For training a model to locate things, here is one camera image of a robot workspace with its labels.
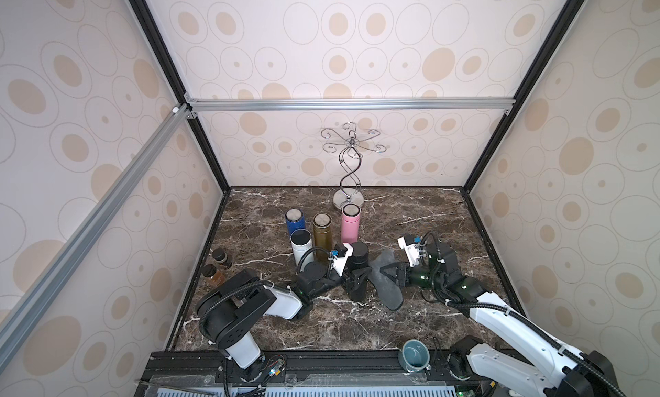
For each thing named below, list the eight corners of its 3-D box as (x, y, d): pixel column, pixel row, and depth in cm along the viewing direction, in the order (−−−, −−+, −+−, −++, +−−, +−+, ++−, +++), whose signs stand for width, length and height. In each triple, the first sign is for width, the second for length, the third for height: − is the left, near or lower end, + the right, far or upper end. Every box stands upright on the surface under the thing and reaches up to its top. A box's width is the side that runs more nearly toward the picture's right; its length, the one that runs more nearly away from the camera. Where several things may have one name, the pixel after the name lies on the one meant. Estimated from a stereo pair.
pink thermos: (341, 250, 100) (342, 217, 84) (341, 237, 104) (342, 203, 88) (357, 250, 100) (361, 217, 84) (356, 237, 104) (360, 203, 88)
